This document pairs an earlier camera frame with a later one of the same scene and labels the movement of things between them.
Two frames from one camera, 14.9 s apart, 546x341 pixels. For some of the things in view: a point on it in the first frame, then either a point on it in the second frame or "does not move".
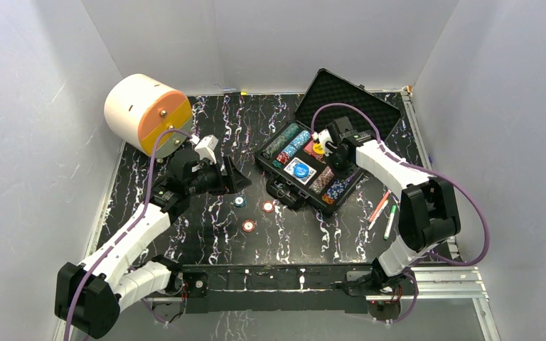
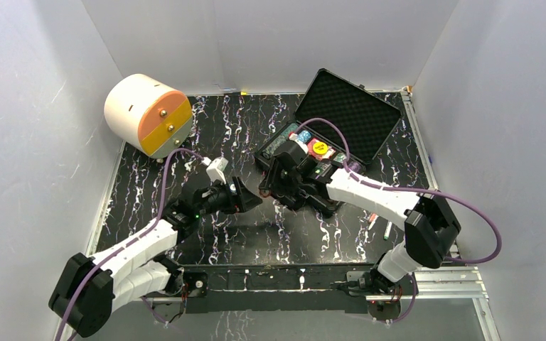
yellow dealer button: x=318 y=148 does not move
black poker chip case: x=297 y=165 does not move
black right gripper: x=332 y=152 → x=271 y=181
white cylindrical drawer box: x=139 y=106 does not move
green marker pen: x=389 y=224 does not move
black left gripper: x=225 y=174 → x=234 y=197
